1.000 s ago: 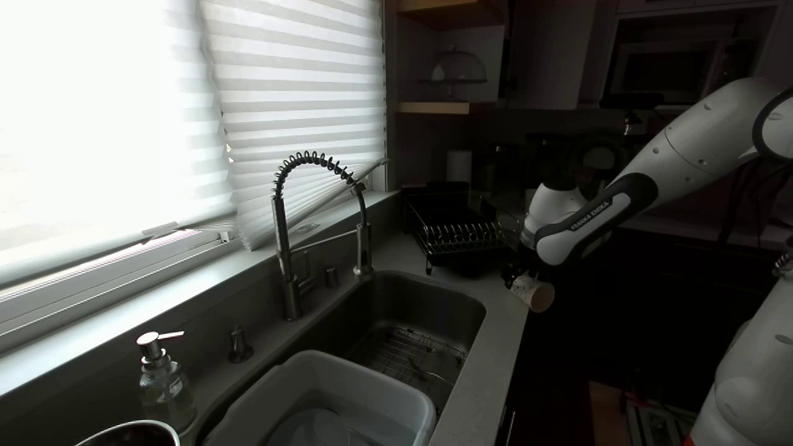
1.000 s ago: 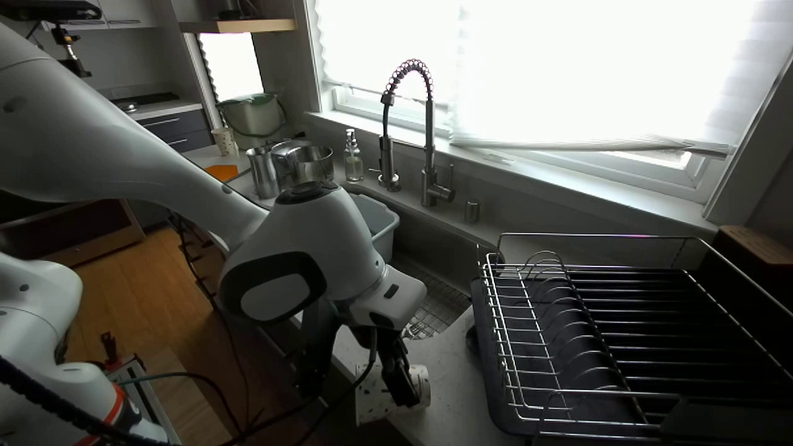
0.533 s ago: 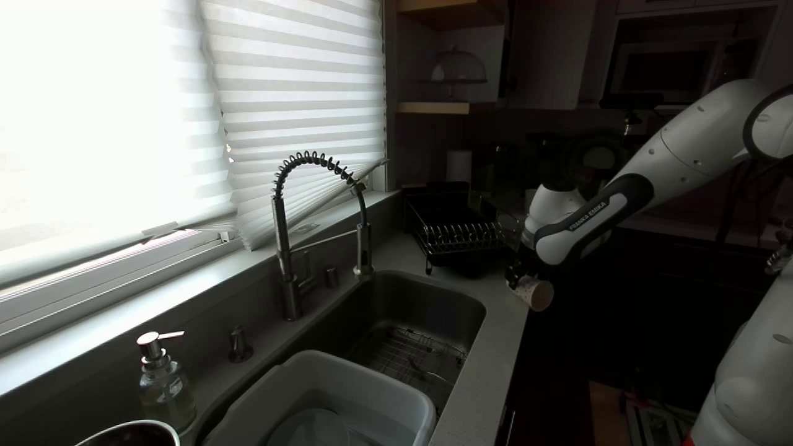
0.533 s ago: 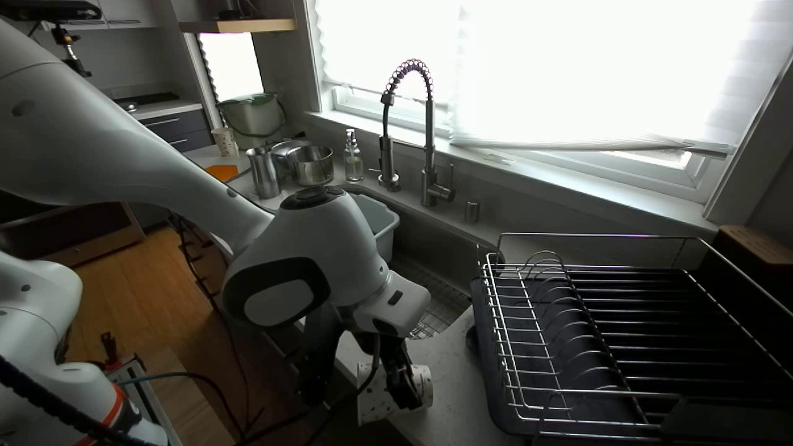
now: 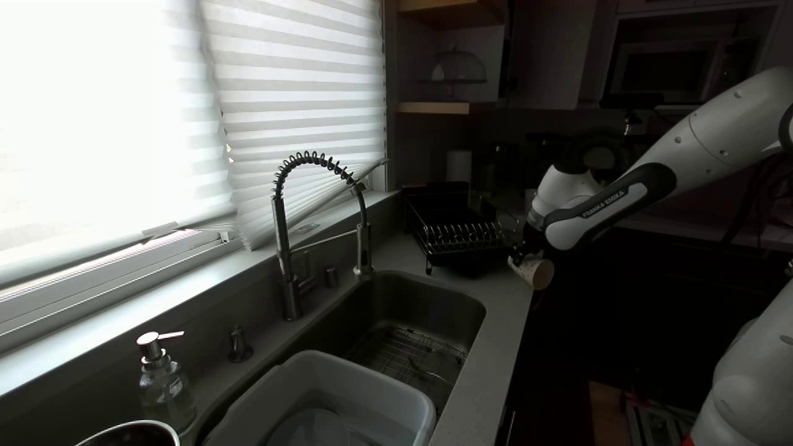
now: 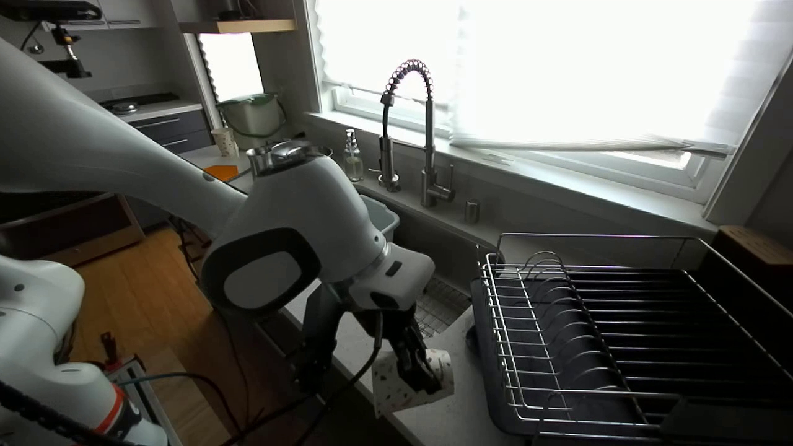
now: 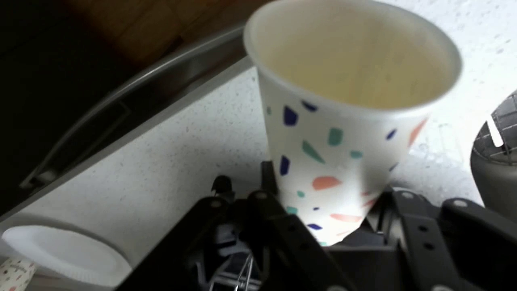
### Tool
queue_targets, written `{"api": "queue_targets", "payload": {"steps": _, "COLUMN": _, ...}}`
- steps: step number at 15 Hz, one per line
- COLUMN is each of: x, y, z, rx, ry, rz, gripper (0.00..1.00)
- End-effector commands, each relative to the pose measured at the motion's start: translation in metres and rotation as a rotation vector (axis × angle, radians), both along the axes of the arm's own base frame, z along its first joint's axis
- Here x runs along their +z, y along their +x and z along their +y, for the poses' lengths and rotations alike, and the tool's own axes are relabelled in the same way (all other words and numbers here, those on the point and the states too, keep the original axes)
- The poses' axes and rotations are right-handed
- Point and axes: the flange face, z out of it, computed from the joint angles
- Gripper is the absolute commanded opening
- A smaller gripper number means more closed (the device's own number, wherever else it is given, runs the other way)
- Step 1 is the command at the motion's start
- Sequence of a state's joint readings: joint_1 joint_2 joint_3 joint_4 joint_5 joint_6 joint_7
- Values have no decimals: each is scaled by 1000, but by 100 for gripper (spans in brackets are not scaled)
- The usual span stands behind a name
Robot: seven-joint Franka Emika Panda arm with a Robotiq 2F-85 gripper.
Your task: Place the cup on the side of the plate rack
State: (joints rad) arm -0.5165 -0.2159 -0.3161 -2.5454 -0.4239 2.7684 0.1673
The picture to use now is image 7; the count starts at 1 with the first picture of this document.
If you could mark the speckled paper cup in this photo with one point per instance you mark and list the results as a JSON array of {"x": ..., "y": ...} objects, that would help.
[{"x": 344, "y": 162}]

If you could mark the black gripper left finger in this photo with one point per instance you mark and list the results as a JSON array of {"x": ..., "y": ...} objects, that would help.
[{"x": 270, "y": 187}]

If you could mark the white dotted paper cup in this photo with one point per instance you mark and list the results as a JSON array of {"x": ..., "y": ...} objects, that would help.
[{"x": 65, "y": 253}]

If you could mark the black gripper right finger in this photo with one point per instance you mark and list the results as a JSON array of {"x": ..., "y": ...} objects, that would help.
[{"x": 391, "y": 204}]

